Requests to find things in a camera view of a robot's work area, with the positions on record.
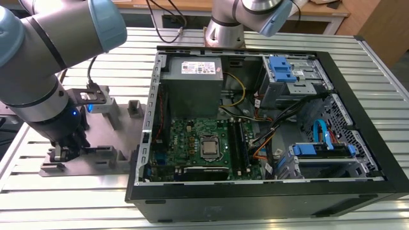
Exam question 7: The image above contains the orange yellow red wire bundle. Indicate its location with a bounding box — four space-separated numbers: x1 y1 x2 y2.
252 141 275 166

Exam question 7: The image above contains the blue plastic disk carrier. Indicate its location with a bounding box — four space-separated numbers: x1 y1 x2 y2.
268 55 296 82

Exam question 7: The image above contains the grey power supply unit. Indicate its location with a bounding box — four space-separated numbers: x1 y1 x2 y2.
160 57 224 118

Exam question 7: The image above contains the wooden desk white frame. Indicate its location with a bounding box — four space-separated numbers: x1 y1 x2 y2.
290 0 352 35
114 0 212 28

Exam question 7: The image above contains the metal drive cage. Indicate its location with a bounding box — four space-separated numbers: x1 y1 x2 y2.
259 55 336 107

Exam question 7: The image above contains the grey metal disk bay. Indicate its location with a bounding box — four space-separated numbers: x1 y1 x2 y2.
271 148 380 180

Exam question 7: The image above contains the brown wooden cabinet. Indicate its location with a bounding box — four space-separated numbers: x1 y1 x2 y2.
337 0 409 67

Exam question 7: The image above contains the black graphics card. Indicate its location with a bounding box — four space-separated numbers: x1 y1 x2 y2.
183 165 232 182

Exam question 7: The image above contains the black camera cable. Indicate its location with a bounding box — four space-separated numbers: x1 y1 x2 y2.
86 55 100 91

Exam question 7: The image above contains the black PC case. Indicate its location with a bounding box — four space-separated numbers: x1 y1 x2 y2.
124 44 409 224

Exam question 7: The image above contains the silver CPU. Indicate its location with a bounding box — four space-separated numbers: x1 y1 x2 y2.
204 140 222 154

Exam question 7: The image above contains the hard disk in blue carrier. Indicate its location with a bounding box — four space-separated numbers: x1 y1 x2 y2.
292 142 359 159

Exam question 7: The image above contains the black RAM slot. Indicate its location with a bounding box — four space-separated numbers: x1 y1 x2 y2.
230 119 239 175

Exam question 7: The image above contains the green motherboard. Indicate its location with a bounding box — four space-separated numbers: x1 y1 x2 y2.
150 117 268 182

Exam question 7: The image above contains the white camera with black bracket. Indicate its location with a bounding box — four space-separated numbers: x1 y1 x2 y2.
68 85 110 106

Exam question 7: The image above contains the grey parts rack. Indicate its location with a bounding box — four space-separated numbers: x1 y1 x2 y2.
38 85 148 178

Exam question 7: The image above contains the white camera box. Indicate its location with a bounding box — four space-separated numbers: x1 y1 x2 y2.
86 97 114 114

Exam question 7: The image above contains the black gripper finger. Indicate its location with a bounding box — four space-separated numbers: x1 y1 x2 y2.
68 134 91 159
51 142 71 163

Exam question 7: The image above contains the black cable bundle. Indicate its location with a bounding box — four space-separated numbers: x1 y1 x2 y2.
252 93 331 149

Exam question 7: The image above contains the blue SATA wire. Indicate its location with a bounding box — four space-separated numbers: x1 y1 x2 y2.
312 118 335 150

